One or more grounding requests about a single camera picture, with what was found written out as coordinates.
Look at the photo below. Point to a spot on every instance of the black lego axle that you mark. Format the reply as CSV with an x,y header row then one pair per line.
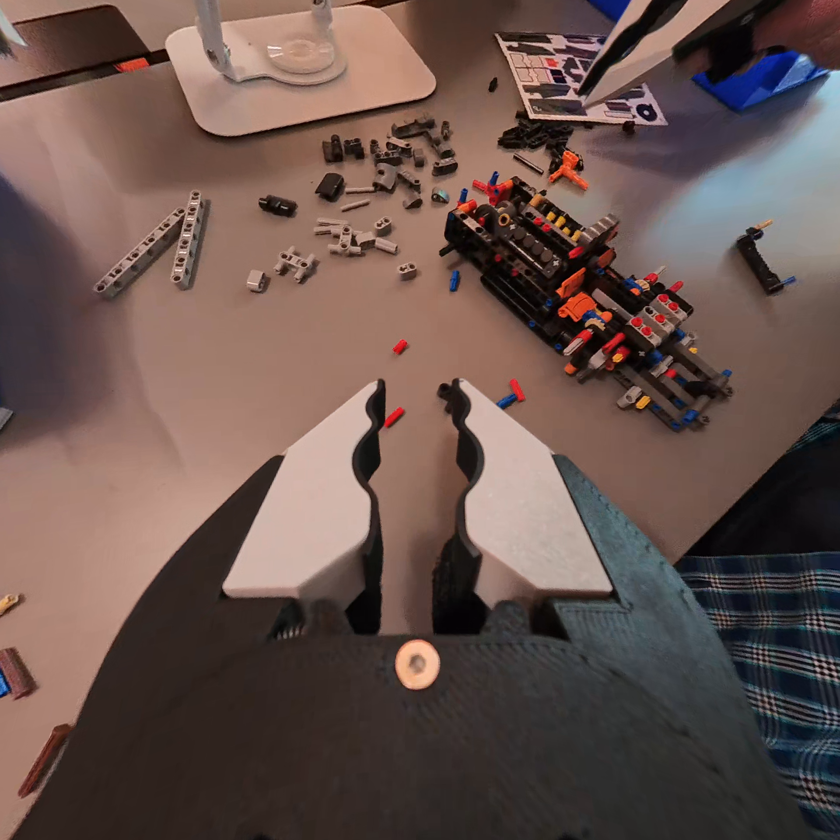
x,y
528,163

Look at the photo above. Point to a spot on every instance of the plaid shirt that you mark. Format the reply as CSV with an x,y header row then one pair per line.
x,y
774,656

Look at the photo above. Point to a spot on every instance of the person's right hand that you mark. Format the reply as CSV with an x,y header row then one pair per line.
x,y
814,26

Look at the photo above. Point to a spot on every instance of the black flat panel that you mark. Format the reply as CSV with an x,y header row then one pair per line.
x,y
65,46

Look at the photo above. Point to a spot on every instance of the pile of black lego pieces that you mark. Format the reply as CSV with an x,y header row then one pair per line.
x,y
531,134

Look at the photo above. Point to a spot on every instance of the black cylindrical lego piece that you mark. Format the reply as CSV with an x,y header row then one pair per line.
x,y
277,205

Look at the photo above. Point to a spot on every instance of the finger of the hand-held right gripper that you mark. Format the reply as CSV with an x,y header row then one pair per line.
x,y
663,46
623,19

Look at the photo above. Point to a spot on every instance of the small black lego connector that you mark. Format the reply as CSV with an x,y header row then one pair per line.
x,y
446,394

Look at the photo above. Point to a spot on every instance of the pile of dark grey lego pieces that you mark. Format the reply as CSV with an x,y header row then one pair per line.
x,y
387,157

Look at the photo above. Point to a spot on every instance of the long grey lego beam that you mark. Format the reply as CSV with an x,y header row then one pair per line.
x,y
138,253
189,239

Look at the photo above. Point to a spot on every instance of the black lego gear rack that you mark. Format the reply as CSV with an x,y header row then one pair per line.
x,y
764,266

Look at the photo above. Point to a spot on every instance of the white monitor stand base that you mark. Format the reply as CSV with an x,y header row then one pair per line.
x,y
367,72

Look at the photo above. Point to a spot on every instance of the brown lego piece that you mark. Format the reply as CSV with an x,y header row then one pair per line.
x,y
18,673
44,760

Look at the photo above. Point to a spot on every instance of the dark blue undershirt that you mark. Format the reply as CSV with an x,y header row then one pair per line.
x,y
787,505

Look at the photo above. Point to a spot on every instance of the small tan lego piece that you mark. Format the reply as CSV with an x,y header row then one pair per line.
x,y
9,604

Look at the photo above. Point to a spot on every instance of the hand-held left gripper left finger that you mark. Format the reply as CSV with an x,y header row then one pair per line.
x,y
302,518

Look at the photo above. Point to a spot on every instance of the pile of light grey lego pieces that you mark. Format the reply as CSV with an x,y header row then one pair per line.
x,y
341,239

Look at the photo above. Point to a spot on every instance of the sticker sheet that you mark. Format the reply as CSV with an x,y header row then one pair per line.
x,y
544,65

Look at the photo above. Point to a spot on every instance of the lego car chassis assembly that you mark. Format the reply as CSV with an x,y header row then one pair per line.
x,y
525,249

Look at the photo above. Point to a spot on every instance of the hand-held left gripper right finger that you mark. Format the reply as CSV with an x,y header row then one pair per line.
x,y
531,525

